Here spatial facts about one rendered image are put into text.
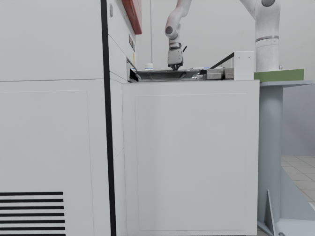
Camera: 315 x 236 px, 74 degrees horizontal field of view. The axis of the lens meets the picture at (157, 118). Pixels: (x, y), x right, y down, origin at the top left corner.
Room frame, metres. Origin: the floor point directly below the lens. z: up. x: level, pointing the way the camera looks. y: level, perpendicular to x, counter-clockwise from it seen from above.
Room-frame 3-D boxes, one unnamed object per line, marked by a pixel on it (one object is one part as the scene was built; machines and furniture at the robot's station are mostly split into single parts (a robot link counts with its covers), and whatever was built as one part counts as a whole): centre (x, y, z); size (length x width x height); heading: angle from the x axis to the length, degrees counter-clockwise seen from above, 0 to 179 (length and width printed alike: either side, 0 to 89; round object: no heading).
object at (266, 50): (1.22, -0.64, 0.97); 0.19 x 0.19 x 0.18
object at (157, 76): (1.36, -0.06, 0.90); 0.34 x 0.34 x 0.01; 89
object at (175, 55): (1.44, -0.13, 1.03); 0.10 x 0.07 x 0.11; 63
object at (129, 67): (1.35, 0.15, 0.89); 0.44 x 0.02 x 0.10; 179
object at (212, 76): (1.37, -0.33, 0.87); 0.36 x 0.08 x 0.03; 179
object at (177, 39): (1.43, -0.13, 1.18); 0.09 x 0.08 x 0.13; 157
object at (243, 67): (1.29, -0.43, 0.89); 0.55 x 0.09 x 0.14; 179
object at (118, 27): (1.17, 0.17, 1.02); 0.81 x 0.03 x 0.40; 179
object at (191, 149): (1.44, -0.17, 0.41); 0.96 x 0.64 x 0.82; 179
